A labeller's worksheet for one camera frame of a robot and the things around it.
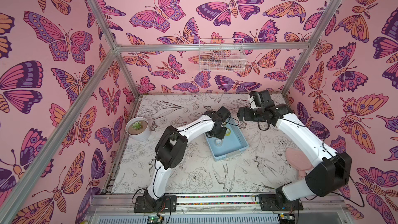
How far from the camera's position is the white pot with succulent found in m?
0.89

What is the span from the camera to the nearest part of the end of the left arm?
683 millimetres

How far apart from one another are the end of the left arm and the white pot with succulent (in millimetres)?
373
